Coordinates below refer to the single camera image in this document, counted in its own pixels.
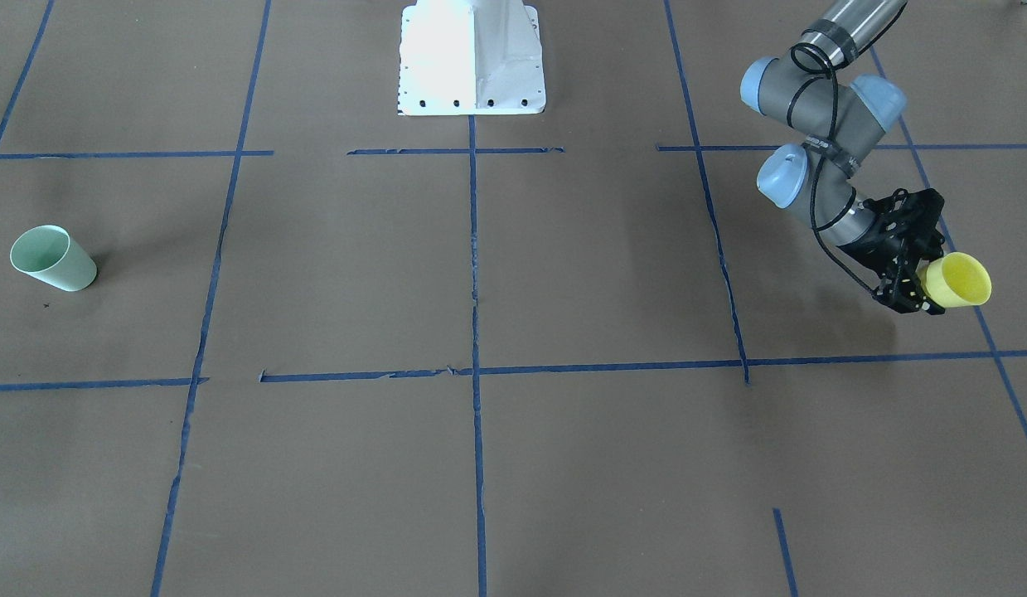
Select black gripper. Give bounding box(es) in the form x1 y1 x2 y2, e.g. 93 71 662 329
841 189 947 316

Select yellow plastic cup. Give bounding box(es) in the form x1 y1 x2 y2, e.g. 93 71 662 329
918 252 993 309

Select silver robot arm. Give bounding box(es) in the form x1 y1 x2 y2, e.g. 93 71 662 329
740 1 946 316

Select green plastic cup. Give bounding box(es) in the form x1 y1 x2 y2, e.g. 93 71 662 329
9 226 99 292

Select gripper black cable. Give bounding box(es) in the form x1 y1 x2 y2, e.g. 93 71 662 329
789 41 887 299

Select white camera mast base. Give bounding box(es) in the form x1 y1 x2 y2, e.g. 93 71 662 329
397 1 547 117

